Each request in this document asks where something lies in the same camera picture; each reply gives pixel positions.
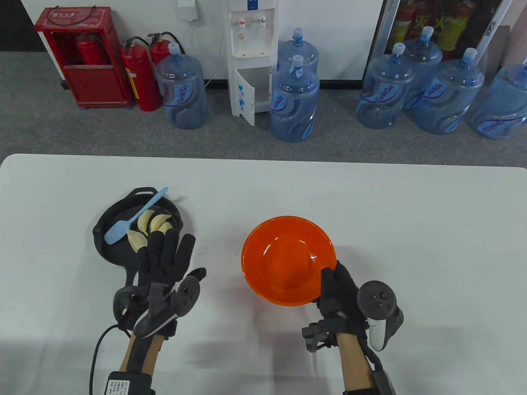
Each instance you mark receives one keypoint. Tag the person's left hand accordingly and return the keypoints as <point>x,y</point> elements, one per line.
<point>164,259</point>

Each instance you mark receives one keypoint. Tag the person's left forearm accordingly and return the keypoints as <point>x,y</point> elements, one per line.
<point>138,354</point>

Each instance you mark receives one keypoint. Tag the black left hand controller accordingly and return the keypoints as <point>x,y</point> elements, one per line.
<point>187,294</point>

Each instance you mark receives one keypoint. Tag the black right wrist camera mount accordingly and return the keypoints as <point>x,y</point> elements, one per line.
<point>315,337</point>

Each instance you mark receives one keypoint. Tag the black right hand controller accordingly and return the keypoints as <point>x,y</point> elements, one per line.
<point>376,298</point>

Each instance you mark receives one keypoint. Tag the black wrist box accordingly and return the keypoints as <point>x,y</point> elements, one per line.
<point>385,384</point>
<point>119,386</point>

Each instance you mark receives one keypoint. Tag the orange plastic bowl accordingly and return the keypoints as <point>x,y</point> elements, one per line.
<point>284,259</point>

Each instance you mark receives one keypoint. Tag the white wall adapter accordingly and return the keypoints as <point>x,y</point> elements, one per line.
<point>187,10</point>

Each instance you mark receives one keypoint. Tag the small red fire extinguisher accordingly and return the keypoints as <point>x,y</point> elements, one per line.
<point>158,51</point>

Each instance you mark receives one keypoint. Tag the blue dessert shovel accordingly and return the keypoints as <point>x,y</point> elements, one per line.
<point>115,233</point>

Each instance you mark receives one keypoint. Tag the person's right forearm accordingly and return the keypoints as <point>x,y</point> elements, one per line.
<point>354,362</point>

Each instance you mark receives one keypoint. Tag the large red fire extinguisher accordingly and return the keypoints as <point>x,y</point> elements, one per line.
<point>142,82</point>

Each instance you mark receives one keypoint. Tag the black left wrist box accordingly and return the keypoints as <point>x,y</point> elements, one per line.
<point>119,386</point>

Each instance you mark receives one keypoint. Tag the white water dispenser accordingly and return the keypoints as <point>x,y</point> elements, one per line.
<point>251,41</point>

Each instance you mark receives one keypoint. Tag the black frying pan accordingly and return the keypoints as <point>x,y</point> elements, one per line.
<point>119,255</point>

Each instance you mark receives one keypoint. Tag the blue water jug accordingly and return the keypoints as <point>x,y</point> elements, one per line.
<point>385,90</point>
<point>294,107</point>
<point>306,51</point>
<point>502,107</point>
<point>448,98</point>
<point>426,53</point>
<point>181,94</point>

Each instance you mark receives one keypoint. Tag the black hand controller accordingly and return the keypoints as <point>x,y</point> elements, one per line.
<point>187,294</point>
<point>376,298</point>

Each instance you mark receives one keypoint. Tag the pale pink board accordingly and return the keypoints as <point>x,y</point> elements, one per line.
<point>518,45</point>

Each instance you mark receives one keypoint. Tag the red fire extinguisher cabinet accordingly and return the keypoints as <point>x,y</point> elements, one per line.
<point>96,86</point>

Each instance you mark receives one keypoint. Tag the pale yellow dumpling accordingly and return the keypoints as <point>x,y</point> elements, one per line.
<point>157,221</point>
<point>135,240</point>
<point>166,227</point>
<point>144,222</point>

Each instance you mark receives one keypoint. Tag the person's right hand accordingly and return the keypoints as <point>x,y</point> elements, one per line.
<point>337,288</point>

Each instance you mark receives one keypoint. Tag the white framed dark poster board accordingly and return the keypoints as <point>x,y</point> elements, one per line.
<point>448,24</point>

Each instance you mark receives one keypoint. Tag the red extinguisher inside cabinet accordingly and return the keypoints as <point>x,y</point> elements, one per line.
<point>90,51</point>

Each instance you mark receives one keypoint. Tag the black right wrist box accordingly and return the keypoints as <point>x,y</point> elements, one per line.
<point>385,384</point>

